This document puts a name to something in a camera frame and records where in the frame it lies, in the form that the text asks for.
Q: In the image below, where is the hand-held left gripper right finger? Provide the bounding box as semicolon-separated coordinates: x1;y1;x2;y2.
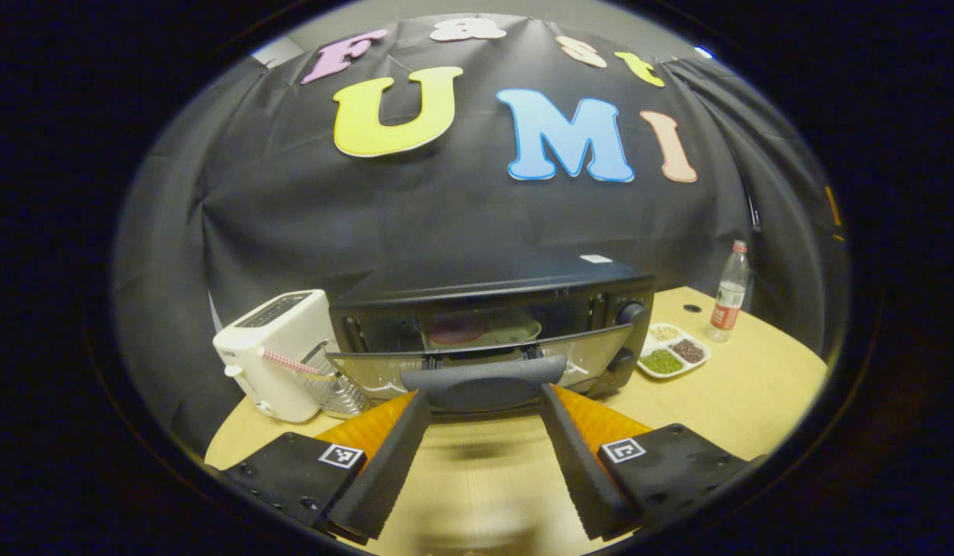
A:
538;383;767;541

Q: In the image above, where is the clear plastic water bottle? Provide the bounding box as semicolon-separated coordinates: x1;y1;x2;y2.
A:
705;239;751;344

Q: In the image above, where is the pink striped straw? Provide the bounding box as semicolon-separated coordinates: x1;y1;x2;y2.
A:
258;347;332;381

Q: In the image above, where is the metal wire basket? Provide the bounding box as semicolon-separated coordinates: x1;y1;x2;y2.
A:
302;340;371;420

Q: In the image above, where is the white toaster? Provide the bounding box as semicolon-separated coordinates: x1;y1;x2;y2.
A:
212;289;343;425

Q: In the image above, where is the black electric oven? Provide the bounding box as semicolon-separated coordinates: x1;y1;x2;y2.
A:
327;258;657;415

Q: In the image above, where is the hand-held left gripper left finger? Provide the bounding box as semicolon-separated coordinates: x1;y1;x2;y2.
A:
214;391;432;541

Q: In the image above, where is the black backdrop cloth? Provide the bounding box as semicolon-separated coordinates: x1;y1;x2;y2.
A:
114;14;848;456

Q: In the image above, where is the white divided bean tray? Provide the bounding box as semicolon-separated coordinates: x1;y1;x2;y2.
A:
637;322;712;380

